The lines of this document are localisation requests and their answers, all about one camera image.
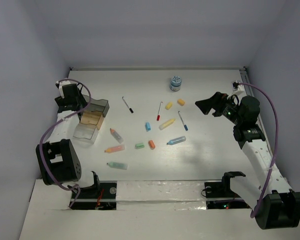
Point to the grey-orange pencil-shaped highlighter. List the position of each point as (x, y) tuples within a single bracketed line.
[(115, 134)]

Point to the orange cap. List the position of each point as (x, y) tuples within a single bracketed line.
[(151, 144)]

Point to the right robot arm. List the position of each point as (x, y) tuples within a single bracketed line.
[(274, 204)]

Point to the yellow pencil-shaped highlighter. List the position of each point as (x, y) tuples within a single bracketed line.
[(167, 124)]

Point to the orange pencil-shaped highlighter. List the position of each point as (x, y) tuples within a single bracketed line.
[(115, 149)]

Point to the blue cap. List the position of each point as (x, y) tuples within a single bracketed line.
[(147, 126)]

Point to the grey smoked plastic bin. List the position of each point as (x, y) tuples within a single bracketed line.
[(98, 105)]

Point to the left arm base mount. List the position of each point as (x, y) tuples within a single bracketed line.
[(101, 195)]

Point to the green pencil-shaped highlighter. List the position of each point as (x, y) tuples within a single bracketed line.
[(117, 165)]

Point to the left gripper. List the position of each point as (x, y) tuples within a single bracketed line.
[(59, 100)]

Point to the red cap marker pen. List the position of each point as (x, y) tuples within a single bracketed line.
[(159, 111)]

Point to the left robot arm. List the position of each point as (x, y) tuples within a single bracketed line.
[(57, 158)]

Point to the green cap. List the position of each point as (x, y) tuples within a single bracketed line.
[(139, 145)]

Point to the blue cap marker pen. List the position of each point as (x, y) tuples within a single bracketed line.
[(182, 121)]

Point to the blue pencil-shaped highlighter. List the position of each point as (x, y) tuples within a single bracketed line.
[(176, 140)]

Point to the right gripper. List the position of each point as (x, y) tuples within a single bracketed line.
[(216, 102)]

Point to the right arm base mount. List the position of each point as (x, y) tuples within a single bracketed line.
[(219, 195)]

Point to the black cap marker pen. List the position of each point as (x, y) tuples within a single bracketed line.
[(128, 106)]

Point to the yellow cap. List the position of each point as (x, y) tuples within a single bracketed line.
[(168, 105)]

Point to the clear plastic bin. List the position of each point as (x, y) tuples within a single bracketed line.
[(86, 132)]

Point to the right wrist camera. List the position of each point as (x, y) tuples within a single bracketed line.
[(237, 88)]

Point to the orange-yellow cap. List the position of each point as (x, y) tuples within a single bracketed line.
[(181, 102)]

